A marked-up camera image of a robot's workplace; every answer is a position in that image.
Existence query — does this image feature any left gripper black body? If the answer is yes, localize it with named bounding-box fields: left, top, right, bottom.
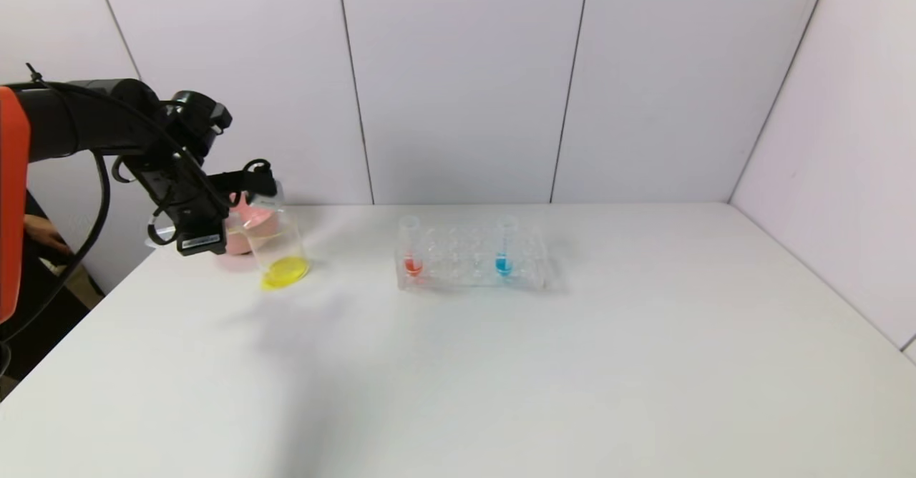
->
left=135, top=165, right=228, bottom=257

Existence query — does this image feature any dark background furniture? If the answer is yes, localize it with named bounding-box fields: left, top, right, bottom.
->
left=0, top=192, right=107, bottom=401

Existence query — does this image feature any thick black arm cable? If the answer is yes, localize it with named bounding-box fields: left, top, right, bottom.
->
left=0, top=150, right=114, bottom=346

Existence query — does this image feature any test tube with blue pigment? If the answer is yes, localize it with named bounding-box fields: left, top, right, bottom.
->
left=494, top=213, right=517, bottom=278

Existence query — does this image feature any clear glass beaker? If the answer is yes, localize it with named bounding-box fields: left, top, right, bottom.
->
left=242, top=206, right=313, bottom=292

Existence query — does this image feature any pink bowl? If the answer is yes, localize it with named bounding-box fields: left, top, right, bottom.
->
left=220, top=192, right=280, bottom=256

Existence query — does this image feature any bystander bare hand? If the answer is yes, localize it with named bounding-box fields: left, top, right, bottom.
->
left=24, top=214, right=73, bottom=255

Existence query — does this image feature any test tube with yellow pigment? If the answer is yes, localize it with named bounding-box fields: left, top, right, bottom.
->
left=146, top=203, right=255, bottom=250

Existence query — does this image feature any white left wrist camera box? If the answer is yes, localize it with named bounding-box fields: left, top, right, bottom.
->
left=245, top=177, right=286, bottom=211

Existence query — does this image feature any test tube with red pigment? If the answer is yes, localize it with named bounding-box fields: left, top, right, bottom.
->
left=398, top=214, right=424, bottom=278

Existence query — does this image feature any clear plastic test tube rack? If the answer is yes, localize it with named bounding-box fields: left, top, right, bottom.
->
left=393, top=220, right=550, bottom=293

